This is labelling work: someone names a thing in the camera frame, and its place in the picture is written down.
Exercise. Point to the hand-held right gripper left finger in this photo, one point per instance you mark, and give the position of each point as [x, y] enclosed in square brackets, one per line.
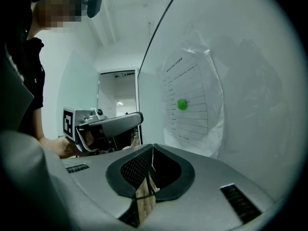
[134, 174]

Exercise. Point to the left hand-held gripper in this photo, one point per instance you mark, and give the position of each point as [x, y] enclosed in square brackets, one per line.
[72, 124]

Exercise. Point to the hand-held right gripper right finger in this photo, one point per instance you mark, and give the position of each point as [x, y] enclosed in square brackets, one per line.
[173, 177]

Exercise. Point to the green round magnet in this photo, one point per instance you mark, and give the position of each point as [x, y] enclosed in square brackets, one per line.
[182, 104]

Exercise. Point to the white printed paper sheet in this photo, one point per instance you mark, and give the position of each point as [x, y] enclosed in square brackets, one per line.
[192, 85]

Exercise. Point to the black framed whiteboard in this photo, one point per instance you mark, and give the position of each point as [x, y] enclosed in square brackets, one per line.
[252, 80]

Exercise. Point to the person's left forearm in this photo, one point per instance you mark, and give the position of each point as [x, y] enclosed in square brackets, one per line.
[60, 148]

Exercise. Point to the person's left hand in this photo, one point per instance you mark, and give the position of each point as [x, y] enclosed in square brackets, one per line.
[95, 136]

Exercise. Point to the person's black shirt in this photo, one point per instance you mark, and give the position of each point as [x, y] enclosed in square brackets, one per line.
[33, 80]

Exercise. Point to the person's head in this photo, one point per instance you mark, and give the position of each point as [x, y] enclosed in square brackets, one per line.
[53, 8]

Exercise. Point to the black head camera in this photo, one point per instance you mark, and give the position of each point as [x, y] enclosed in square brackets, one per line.
[95, 3]

